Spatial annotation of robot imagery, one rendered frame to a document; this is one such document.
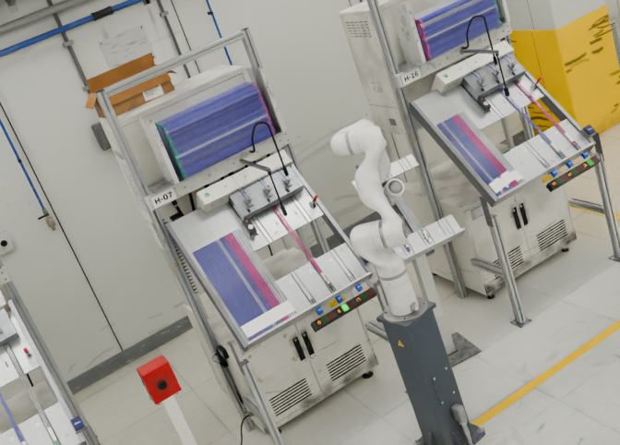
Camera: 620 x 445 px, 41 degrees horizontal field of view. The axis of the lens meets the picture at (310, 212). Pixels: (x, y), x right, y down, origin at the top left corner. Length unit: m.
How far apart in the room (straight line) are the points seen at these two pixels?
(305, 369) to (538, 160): 1.60
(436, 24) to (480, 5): 0.29
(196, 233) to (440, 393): 1.33
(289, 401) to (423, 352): 0.98
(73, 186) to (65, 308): 0.78
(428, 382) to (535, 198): 1.60
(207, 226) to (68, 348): 1.91
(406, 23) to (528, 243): 1.43
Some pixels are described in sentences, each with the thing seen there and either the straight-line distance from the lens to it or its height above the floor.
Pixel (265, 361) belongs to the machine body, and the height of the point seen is 0.43.
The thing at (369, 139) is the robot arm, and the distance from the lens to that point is 3.27.
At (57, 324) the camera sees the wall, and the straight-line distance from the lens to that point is 5.45.
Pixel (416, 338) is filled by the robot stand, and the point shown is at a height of 0.62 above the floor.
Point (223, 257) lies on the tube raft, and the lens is 3.80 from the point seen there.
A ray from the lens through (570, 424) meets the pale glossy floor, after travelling 3.80.
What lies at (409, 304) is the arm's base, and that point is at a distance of 3.41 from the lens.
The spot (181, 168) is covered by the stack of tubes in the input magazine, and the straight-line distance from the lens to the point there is 3.82.
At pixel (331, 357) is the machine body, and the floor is 0.25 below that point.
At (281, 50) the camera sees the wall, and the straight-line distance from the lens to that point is 5.63.
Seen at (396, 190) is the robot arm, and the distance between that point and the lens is 3.63.
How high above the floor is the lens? 2.40
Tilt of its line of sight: 21 degrees down
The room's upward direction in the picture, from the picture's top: 20 degrees counter-clockwise
